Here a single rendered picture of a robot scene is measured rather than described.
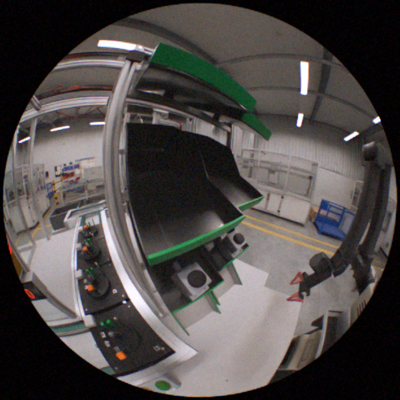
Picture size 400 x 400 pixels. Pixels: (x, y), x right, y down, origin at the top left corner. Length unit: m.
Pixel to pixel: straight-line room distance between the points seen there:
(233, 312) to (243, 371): 0.32
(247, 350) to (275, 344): 0.13
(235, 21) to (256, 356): 5.00
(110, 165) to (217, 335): 0.62
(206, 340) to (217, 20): 4.97
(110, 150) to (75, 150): 10.79
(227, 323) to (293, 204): 3.75
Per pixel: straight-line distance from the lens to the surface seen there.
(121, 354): 0.41
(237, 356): 0.61
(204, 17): 4.41
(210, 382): 0.62
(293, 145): 8.65
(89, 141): 10.86
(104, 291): 0.58
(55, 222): 2.33
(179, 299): 0.26
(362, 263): 0.58
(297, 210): 4.07
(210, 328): 0.58
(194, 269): 0.21
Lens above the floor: 1.43
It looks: 19 degrees down
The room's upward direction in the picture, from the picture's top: 4 degrees clockwise
